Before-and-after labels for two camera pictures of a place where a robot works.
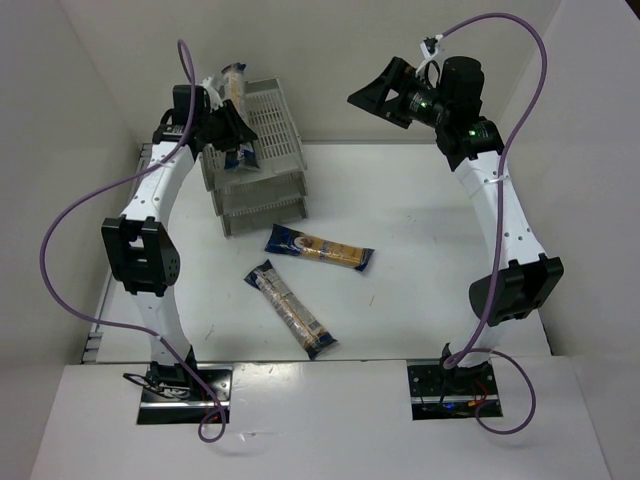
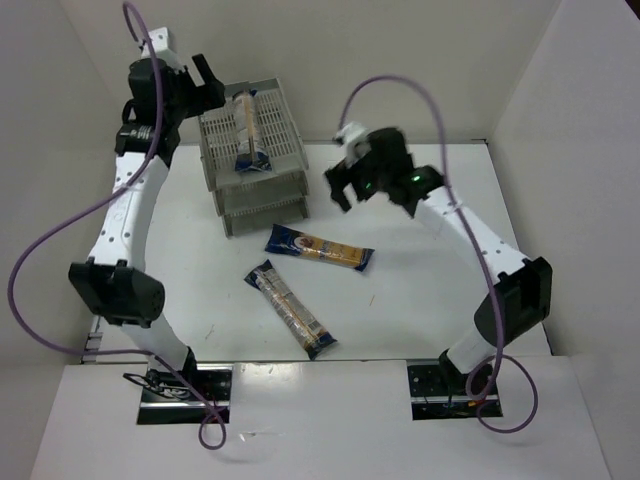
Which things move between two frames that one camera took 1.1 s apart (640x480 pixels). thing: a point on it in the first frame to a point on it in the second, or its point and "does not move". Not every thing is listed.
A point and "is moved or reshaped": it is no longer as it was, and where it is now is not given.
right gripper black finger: x=372 y=97 to x=337 y=194
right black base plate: x=439 y=393 does not move
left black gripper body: x=226 y=126 to x=207 y=91
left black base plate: x=171 y=393 does not move
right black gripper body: x=396 y=95 to x=351 y=177
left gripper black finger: x=234 y=127 to x=205 y=71
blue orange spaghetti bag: x=286 y=241 does not move
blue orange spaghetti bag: x=234 y=89 is moved or reshaped
